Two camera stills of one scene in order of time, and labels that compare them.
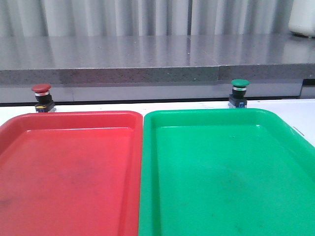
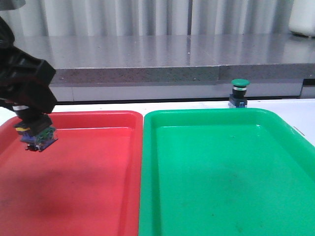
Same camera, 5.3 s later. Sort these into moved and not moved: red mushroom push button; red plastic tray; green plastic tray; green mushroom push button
Moved: red mushroom push button
Not moved: red plastic tray; green plastic tray; green mushroom push button
